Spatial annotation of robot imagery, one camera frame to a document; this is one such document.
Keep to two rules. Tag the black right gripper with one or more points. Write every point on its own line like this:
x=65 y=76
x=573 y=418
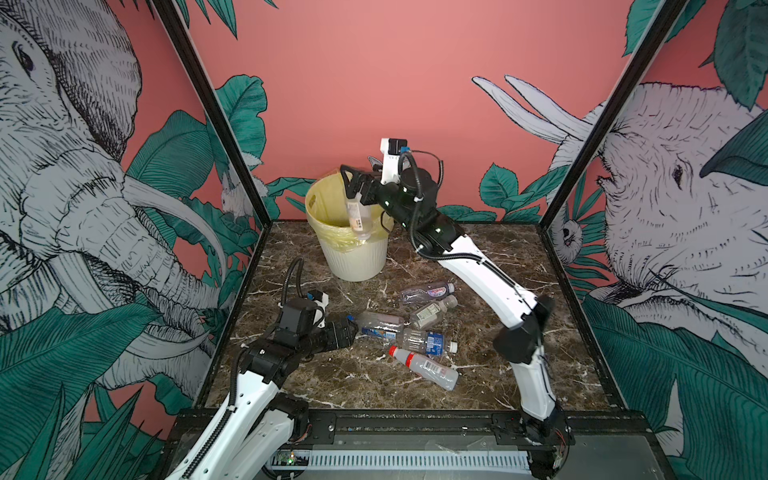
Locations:
x=368 y=186

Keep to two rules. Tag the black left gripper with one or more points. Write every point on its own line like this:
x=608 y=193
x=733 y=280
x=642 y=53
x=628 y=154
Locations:
x=347 y=337

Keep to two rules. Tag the clear bottle blue cap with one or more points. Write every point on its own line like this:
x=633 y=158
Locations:
x=378 y=325

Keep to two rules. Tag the clear bottle brown label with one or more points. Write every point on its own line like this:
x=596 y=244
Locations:
x=360 y=217

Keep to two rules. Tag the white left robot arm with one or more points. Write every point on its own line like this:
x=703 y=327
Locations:
x=256 y=418

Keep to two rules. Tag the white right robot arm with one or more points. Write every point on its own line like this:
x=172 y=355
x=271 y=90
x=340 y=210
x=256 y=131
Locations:
x=522 y=313

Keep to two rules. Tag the white ribbed waste bin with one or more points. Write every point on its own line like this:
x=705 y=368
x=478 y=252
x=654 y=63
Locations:
x=359 y=264

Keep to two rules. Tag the yellow plastic bin liner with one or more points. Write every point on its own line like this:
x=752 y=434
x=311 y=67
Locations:
x=325 y=205

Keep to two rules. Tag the clear bottle white label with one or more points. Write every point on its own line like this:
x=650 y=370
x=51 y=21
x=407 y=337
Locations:
x=432 y=313

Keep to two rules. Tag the clear bottle blue label centre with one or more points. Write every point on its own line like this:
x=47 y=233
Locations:
x=426 y=342

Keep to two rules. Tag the clear bottle purple label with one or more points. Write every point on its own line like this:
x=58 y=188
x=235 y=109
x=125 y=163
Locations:
x=426 y=293

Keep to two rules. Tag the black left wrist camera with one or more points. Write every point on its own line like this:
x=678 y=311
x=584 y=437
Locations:
x=302 y=315

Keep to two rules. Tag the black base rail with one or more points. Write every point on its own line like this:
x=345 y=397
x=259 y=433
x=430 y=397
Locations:
x=506 y=427

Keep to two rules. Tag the white vented cable duct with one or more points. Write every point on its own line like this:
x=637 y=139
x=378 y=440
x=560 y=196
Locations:
x=514 y=462

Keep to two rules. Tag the black left corner frame post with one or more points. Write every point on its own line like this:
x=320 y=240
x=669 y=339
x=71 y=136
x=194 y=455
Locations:
x=185 y=50

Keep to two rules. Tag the black corner frame post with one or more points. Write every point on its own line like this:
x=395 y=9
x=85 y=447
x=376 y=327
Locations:
x=185 y=50
x=661 y=23

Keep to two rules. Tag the black right corner frame post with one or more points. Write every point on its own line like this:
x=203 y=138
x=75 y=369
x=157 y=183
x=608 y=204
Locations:
x=661 y=23

